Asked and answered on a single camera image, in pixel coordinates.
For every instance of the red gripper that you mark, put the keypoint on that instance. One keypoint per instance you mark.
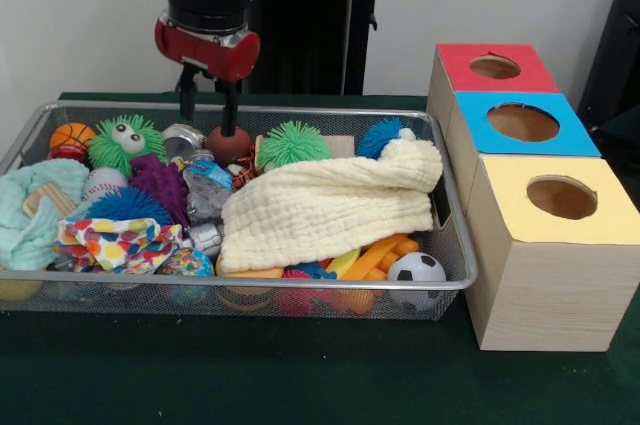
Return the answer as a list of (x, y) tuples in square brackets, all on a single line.
[(210, 55)]

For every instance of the green puffer toy with eyes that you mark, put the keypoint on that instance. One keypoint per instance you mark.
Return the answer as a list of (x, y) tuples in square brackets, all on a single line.
[(292, 142), (107, 150)]

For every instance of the cream muslin cloth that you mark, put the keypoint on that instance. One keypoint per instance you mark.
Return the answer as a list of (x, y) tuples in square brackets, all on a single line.
[(320, 215)]

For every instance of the mint green cloth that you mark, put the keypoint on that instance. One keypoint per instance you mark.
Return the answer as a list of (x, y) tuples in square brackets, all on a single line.
[(20, 240)]

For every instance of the shallow metal mesh bin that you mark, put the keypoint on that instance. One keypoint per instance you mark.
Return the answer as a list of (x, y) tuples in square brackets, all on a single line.
[(150, 302)]

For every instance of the wooden box with three holes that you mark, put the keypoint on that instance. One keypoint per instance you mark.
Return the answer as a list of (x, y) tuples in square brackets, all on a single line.
[(550, 295)]

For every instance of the brown ball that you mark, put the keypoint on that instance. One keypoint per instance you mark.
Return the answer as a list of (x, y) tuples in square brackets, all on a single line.
[(227, 147)]

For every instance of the purple spiky rubber toy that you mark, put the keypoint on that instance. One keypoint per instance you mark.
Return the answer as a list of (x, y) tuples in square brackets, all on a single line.
[(160, 185)]

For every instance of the small blue puffer ball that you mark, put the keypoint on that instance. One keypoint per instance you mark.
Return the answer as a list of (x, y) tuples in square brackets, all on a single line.
[(130, 205)]

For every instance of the small orange basketball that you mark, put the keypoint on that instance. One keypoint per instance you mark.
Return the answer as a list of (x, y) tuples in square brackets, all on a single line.
[(74, 136)]

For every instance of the white polka dot cloth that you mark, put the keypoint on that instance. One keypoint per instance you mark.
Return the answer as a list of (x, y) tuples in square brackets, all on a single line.
[(115, 245)]

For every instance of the large blue puffer ball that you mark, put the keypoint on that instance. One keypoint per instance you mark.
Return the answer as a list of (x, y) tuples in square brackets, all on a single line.
[(375, 137)]

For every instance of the small soccer ball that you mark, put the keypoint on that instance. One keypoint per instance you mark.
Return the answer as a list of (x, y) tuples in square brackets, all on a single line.
[(415, 270)]

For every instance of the dark green table cloth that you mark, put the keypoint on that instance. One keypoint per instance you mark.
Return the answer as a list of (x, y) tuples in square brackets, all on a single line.
[(625, 122), (300, 375)]

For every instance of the black upright panel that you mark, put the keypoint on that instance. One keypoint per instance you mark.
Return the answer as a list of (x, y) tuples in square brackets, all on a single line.
[(620, 45)]

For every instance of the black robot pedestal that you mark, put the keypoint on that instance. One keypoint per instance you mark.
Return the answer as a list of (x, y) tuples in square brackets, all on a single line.
[(310, 20)]

